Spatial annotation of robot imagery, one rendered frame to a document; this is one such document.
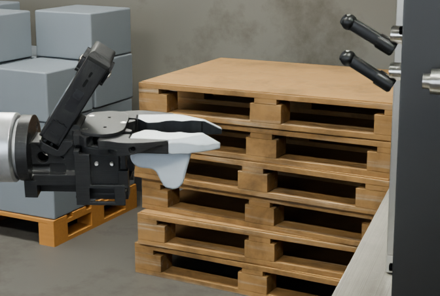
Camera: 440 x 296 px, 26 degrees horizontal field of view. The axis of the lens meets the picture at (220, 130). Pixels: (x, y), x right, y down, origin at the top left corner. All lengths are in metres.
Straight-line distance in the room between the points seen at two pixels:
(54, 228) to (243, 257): 1.00
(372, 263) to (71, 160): 0.72
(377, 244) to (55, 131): 0.82
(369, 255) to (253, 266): 2.12
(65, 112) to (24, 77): 3.28
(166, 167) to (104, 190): 0.07
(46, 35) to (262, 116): 1.43
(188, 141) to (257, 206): 2.72
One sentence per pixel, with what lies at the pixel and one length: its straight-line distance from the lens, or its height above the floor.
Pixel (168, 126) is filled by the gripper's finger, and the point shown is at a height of 1.24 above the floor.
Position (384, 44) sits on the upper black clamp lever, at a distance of 0.79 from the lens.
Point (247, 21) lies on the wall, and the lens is 4.70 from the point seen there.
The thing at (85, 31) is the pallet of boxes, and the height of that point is 0.93.
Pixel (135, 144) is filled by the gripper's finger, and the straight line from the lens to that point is 0.97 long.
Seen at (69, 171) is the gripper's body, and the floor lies 1.19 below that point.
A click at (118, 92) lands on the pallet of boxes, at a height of 0.62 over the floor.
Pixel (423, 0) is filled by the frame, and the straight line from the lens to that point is 0.76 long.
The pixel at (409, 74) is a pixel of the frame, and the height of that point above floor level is 1.34.
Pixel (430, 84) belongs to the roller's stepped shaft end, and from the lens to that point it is 0.74.
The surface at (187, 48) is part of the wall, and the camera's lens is 4.88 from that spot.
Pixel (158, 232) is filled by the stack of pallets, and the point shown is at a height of 0.20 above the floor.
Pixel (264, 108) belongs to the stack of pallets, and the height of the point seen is 0.76.
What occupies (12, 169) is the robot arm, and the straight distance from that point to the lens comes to 1.02.
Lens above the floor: 1.46
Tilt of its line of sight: 13 degrees down
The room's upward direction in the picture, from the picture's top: straight up
